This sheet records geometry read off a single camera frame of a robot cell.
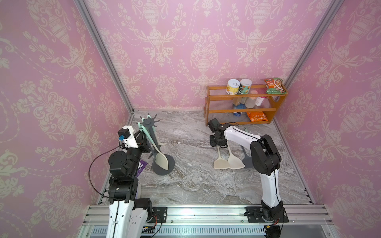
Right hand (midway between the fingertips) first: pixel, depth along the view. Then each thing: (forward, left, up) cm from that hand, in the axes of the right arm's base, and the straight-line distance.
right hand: (215, 142), depth 99 cm
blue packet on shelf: (+24, -21, +2) cm, 32 cm away
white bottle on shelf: (+21, -26, +16) cm, 36 cm away
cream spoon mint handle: (-14, -1, -1) cm, 15 cm away
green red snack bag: (+19, -37, +29) cm, 51 cm away
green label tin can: (+18, -18, +31) cm, 40 cm away
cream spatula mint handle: (-16, +32, +12) cm, 38 cm away
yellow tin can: (+19, -10, +31) cm, 37 cm away
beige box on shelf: (+22, -17, +16) cm, 32 cm away
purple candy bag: (-13, +47, 0) cm, 48 cm away
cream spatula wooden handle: (-15, -10, 0) cm, 18 cm away
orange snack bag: (+21, -35, +1) cm, 41 cm away
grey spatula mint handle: (+12, -25, -3) cm, 28 cm away
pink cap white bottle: (+19, -31, +18) cm, 41 cm away
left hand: (-12, +35, +33) cm, 50 cm away
